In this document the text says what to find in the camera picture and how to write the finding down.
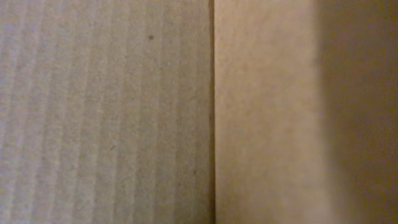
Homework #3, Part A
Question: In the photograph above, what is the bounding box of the brown cardboard box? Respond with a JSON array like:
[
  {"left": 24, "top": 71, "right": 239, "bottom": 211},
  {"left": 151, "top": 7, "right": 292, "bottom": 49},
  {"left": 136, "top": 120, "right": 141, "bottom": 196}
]
[{"left": 1, "top": 1, "right": 397, "bottom": 223}]

